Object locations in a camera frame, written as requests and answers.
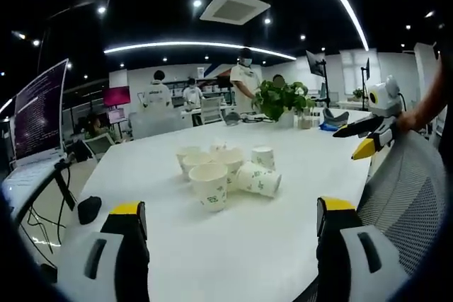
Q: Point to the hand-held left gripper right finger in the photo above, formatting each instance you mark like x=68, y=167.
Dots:
x=354, y=273

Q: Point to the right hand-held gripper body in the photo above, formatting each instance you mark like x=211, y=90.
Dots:
x=384, y=98

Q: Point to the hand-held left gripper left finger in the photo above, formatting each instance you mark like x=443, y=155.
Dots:
x=78, y=266

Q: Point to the group of white paper cups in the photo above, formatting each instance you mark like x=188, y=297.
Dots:
x=209, y=189

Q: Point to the blue cloth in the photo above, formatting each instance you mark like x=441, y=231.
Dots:
x=326, y=126

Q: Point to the black monitor on stand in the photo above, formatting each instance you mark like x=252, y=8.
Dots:
x=366, y=68

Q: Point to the black computer mouse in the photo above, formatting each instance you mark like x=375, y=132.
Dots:
x=88, y=210

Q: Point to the grey mesh office chair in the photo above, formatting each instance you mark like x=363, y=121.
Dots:
x=407, y=192

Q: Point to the green potted plant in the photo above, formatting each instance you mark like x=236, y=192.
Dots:
x=279, y=98

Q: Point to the long ceiling light strip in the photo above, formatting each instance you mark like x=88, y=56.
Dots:
x=345, y=1

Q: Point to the black office chair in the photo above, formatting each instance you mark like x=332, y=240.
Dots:
x=90, y=148

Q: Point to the white table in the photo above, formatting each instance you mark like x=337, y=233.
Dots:
x=219, y=245

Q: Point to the white office chair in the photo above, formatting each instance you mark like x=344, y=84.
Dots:
x=211, y=109

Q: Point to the computer monitor with purple screen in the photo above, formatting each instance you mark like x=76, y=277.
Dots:
x=39, y=114

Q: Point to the square ceiling air vent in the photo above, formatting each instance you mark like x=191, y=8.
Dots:
x=233, y=7

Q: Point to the pink display screen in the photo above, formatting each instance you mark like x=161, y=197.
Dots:
x=117, y=97

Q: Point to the curved ceiling light strip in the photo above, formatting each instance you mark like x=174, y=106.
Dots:
x=198, y=45

